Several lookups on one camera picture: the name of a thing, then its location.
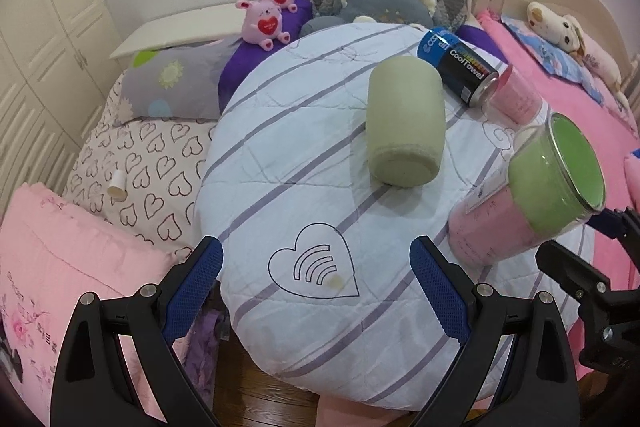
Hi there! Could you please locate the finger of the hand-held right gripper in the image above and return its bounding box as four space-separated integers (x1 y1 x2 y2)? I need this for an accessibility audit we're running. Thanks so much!
535 239 615 308
587 206 640 260

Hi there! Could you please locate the clear cup with green towel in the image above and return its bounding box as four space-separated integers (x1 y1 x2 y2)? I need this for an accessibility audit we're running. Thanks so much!
446 112 607 269

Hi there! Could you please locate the white wardrobe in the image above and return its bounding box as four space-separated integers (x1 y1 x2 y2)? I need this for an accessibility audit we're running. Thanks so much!
0 0 126 218

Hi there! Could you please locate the lilac fuzzy cloth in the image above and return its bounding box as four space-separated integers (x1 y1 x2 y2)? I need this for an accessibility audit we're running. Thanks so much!
182 307 233 410

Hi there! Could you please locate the blue floral pillow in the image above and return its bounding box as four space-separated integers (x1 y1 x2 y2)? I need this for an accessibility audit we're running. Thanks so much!
501 14 606 104

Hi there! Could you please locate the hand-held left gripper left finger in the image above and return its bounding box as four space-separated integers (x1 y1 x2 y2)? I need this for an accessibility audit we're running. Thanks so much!
50 235 224 427

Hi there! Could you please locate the blue and black canister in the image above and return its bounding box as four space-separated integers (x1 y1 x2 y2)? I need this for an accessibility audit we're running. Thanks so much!
416 27 501 108

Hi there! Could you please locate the pink bed sheet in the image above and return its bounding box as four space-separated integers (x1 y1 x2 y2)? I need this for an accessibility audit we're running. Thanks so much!
475 9 640 383

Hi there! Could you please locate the cream plush dog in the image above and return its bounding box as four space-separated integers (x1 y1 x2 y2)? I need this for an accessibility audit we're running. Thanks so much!
526 1 588 55

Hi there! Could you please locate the purple cloth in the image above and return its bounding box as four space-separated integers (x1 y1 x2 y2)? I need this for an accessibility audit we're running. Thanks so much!
218 0 315 118

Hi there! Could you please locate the pink embroidered quilt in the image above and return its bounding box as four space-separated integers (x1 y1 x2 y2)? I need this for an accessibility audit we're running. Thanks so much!
0 183 193 427

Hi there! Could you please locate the green towel roll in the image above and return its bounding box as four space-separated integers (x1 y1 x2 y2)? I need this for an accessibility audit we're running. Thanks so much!
366 57 447 188

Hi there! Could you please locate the white striped quilted cover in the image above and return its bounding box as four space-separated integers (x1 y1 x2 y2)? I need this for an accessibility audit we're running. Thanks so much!
192 22 596 412

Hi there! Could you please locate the grey bear plush cushion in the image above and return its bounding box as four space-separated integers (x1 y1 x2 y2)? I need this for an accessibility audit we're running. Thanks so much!
299 0 458 38

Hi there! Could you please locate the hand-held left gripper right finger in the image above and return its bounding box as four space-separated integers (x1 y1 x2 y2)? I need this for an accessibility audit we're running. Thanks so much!
409 235 583 427

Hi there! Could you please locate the grey flower print pillow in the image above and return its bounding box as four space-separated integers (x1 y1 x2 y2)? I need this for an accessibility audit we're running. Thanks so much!
112 38 246 128

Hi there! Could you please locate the clear cup with pink towel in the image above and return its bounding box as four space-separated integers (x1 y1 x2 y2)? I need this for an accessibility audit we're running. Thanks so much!
481 66 544 126

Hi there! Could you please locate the white board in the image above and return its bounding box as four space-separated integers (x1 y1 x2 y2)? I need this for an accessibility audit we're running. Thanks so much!
109 2 247 60

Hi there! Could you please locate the heart print sheet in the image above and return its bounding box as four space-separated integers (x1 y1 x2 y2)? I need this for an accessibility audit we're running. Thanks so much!
62 72 221 264

